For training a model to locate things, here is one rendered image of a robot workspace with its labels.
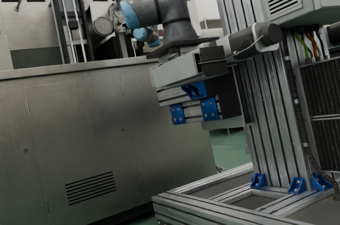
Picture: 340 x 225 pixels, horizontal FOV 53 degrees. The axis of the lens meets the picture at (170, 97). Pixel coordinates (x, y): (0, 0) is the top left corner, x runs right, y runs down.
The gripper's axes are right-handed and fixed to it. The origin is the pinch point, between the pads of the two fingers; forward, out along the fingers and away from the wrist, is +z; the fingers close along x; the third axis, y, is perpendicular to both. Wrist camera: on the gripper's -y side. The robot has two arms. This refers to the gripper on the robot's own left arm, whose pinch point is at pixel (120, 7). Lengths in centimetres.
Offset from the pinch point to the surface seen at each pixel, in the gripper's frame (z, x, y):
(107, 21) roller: 8.0, 9.1, -3.3
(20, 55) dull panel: 39, 58, 11
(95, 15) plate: 23.0, 3.4, 29.2
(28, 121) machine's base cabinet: 22, 70, -62
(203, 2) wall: 142, -293, 252
